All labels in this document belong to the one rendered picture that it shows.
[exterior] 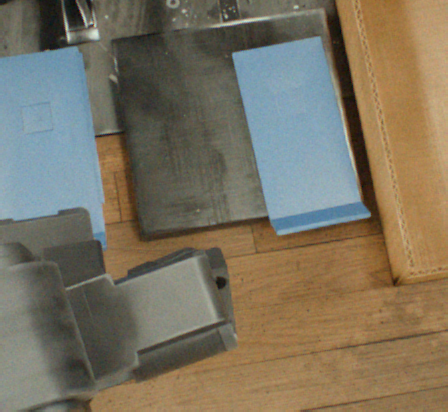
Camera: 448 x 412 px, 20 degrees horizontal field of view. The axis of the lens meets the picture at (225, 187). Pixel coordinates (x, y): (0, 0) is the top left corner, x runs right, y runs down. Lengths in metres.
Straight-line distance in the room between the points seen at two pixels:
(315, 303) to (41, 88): 0.26
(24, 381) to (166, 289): 0.10
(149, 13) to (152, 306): 0.42
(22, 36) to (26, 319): 0.46
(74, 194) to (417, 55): 0.31
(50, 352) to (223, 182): 0.39
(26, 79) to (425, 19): 0.33
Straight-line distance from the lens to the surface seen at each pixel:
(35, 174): 0.89
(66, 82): 0.91
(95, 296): 0.66
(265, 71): 0.99
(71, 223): 0.76
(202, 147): 0.97
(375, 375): 0.97
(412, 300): 0.98
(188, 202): 0.96
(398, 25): 1.04
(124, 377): 0.68
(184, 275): 0.65
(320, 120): 0.98
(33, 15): 1.04
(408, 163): 1.00
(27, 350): 0.60
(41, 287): 0.61
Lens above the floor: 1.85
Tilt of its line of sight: 75 degrees down
